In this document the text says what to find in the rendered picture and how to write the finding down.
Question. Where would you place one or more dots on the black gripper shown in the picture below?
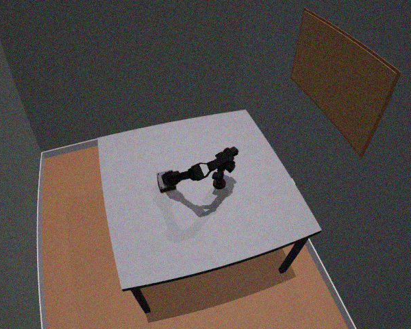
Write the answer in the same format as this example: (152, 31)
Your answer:
(219, 175)

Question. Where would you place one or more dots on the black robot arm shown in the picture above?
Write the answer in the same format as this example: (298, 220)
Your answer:
(195, 173)

